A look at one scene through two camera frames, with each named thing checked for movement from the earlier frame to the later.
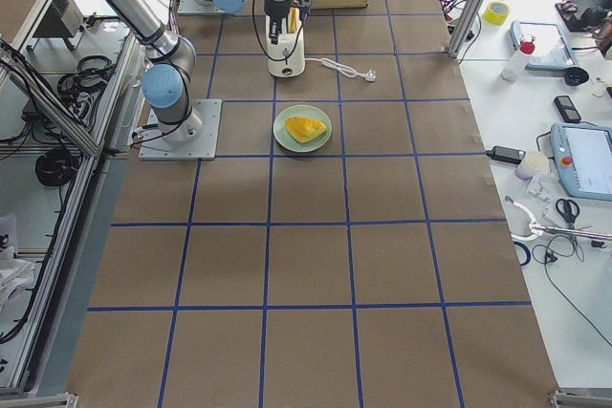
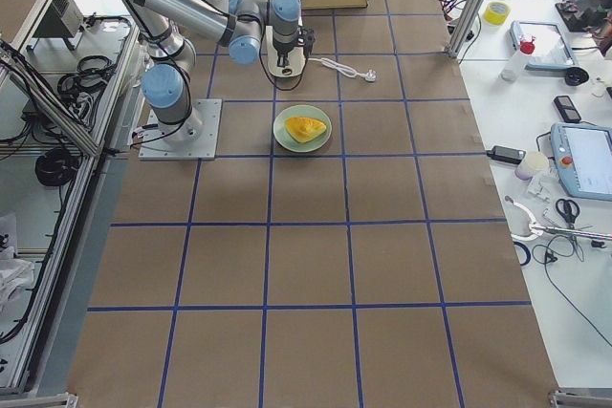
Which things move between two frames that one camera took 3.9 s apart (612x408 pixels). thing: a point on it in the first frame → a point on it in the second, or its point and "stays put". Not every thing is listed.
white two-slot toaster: (287, 58) stays put
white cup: (534, 161) stays put
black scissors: (568, 208) stays put
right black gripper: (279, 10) → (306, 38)
